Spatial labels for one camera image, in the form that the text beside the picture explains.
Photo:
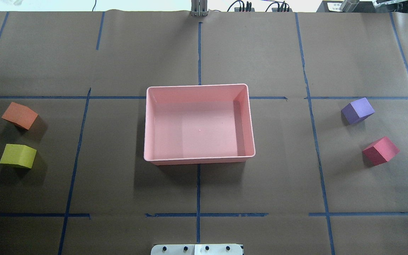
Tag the purple foam block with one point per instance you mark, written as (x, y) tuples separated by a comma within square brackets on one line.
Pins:
[(357, 111)]

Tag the orange foam block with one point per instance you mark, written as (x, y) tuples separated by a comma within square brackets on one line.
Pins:
[(20, 115)]

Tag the pink plastic bin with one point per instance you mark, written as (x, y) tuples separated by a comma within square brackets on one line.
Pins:
[(199, 124)]

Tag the red foam block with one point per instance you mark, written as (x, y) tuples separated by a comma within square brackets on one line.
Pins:
[(381, 151)]

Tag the silver metal cylinder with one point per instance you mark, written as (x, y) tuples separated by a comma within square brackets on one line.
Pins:
[(348, 6)]

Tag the brown paper table cover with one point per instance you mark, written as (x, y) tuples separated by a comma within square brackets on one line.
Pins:
[(309, 190)]

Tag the black power connector right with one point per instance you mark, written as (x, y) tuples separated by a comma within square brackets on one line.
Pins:
[(278, 6)]

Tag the black power connector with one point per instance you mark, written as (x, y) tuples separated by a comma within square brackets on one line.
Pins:
[(241, 6), (278, 6)]

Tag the black power connector left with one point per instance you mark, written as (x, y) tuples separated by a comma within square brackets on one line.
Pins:
[(241, 6)]

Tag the yellow-green foam block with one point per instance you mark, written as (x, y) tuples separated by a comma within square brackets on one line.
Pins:
[(18, 156)]

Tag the aluminium frame post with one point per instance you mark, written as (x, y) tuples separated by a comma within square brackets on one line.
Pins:
[(199, 8)]

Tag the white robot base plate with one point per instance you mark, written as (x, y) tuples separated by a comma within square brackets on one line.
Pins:
[(198, 249)]

